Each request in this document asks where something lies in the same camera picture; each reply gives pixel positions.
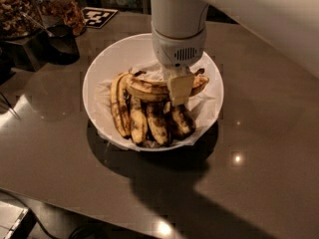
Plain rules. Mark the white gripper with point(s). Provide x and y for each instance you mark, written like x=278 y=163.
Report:
x=177 y=50

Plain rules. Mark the spotted banana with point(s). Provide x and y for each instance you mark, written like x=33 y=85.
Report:
x=139 y=124
x=119 y=108
x=157 y=123
x=154 y=91
x=180 y=121

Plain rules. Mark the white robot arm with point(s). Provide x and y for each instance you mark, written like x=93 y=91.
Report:
x=178 y=28

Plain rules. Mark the white bowl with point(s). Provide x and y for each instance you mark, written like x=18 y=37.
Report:
x=137 y=51

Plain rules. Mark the white paper towel liner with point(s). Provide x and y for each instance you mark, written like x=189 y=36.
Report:
x=152 y=72

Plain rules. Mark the black white marker card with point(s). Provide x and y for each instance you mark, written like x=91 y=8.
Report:
x=97 y=17

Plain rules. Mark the glass jar of snacks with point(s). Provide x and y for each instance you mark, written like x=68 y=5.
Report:
x=62 y=11

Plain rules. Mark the dark stand under jar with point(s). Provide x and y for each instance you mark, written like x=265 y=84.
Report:
x=27 y=53

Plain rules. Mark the glass jar of nuts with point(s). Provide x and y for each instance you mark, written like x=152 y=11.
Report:
x=13 y=23

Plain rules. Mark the grey box at corner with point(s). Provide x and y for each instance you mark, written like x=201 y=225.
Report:
x=12 y=221

